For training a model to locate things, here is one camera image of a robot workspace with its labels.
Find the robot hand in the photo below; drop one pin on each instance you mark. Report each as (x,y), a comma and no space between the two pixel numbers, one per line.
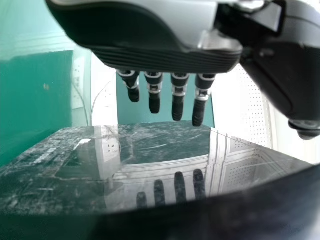
(155,32)

